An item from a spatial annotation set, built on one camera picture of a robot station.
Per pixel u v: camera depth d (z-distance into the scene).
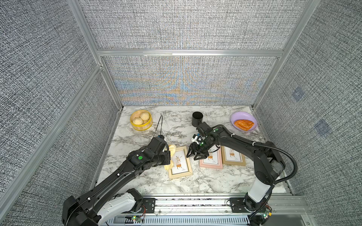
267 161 0.49
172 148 0.76
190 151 0.77
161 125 1.06
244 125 1.03
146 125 1.07
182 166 0.86
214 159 0.90
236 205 0.73
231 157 0.90
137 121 1.03
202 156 0.76
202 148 0.73
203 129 0.71
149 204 0.73
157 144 0.56
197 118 1.03
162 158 0.64
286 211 0.74
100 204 0.42
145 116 1.06
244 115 1.13
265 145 0.49
